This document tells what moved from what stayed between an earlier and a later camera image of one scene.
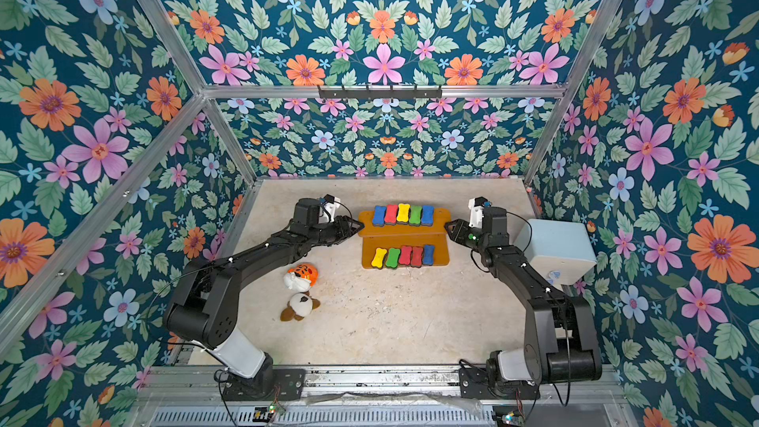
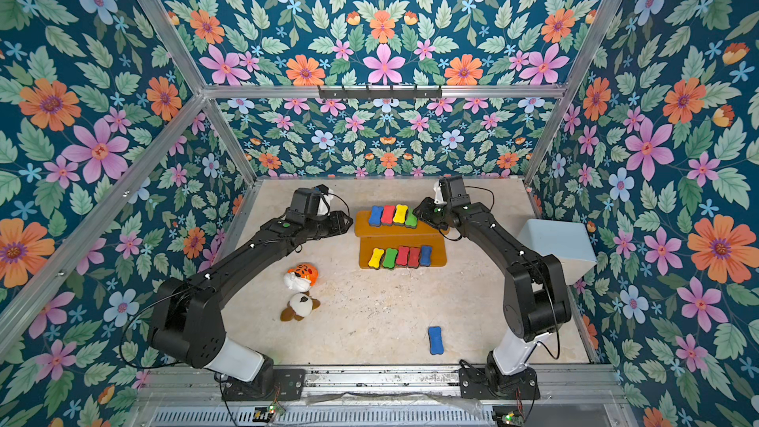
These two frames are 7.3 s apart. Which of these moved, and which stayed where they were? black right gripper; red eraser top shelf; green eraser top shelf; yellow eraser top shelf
Moved: black right gripper
Stayed: red eraser top shelf; green eraser top shelf; yellow eraser top shelf
